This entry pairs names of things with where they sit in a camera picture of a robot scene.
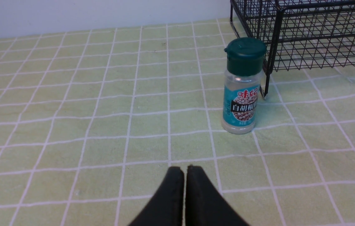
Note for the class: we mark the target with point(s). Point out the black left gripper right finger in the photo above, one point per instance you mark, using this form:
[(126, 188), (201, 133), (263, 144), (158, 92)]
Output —
[(205, 206)]

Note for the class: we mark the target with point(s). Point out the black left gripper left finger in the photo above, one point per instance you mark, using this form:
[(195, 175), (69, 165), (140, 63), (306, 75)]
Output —
[(165, 208)]

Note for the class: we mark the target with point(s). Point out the green-capped white pepper bottle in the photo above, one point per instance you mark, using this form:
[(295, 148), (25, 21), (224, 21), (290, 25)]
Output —
[(244, 70)]

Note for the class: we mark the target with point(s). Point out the green checkered tablecloth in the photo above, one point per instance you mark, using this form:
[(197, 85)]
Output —
[(91, 120)]

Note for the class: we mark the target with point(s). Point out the black wire shelf rack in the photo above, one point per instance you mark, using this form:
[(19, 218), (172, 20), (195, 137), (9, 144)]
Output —
[(299, 34)]

